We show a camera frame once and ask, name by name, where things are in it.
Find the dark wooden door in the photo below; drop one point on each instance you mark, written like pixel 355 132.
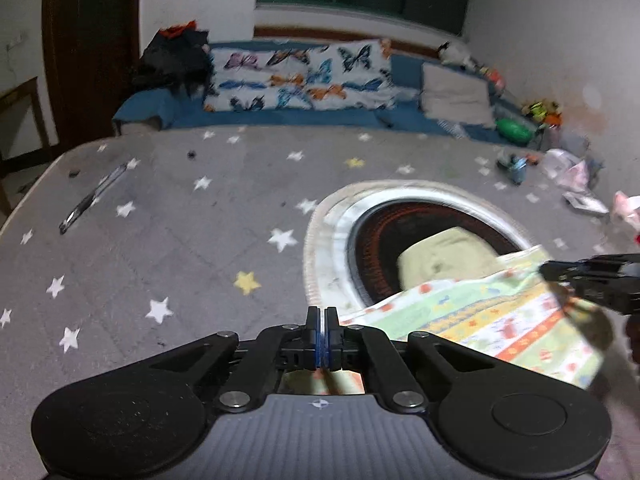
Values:
pixel 90 60

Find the green ball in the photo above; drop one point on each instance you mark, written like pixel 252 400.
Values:
pixel 515 131

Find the round white laundry basket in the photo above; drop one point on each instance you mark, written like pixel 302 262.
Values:
pixel 370 230

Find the silver pen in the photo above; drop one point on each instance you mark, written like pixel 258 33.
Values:
pixel 90 200

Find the grey cushion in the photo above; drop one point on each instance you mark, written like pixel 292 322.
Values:
pixel 457 95

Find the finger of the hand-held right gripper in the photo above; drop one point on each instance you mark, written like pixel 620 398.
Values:
pixel 556 271

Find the blue sofa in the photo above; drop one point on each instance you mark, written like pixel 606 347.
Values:
pixel 165 110

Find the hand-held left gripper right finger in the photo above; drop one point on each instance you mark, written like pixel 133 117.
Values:
pixel 330 345

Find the butterfly print pillow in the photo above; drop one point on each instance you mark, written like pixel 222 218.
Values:
pixel 260 80
pixel 350 75

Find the pile of dark clothes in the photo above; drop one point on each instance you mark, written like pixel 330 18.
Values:
pixel 170 67

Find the wooden wall rail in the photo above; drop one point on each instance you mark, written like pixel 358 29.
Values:
pixel 350 40

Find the orange cloth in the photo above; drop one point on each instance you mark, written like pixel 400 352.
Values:
pixel 177 30

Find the small orange toy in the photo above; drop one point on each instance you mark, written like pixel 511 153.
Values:
pixel 533 160

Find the wooden chair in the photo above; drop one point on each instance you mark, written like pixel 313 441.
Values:
pixel 20 125

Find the grey star print table cover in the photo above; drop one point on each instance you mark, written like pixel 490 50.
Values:
pixel 175 240

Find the yellow green toy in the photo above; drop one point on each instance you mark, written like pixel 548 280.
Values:
pixel 541 112

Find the white and black plush toy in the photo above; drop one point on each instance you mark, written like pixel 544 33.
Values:
pixel 455 54

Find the blue toy camera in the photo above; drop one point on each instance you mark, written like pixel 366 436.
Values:
pixel 514 169

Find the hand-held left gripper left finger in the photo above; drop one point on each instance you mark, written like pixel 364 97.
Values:
pixel 315 345

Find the striped patterned green garment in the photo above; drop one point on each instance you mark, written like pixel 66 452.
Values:
pixel 480 320

